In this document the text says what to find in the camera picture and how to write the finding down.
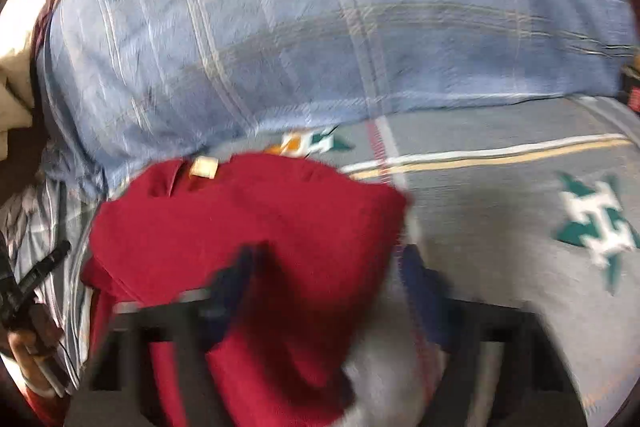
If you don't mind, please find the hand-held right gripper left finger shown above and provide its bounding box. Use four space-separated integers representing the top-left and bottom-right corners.
65 245 258 427

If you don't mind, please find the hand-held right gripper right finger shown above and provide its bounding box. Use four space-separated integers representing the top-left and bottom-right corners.
398 245 591 427

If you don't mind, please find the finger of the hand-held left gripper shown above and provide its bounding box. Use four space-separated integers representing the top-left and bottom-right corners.
19 239 72 304

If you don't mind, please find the red garment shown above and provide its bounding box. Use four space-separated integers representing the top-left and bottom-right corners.
80 153 408 427

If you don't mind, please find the person's left hand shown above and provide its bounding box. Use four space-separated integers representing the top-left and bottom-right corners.
7 304 71 400

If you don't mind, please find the grey printed bed sheet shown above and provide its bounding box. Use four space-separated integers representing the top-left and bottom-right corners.
10 94 640 427

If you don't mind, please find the cream cloth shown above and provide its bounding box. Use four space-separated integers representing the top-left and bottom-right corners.
0 34 41 162

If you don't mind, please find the blue plaid pillow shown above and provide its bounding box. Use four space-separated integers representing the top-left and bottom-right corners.
35 0 638 160

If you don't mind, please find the red plastic bag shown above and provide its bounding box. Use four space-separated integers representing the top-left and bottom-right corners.
620 67 640 112

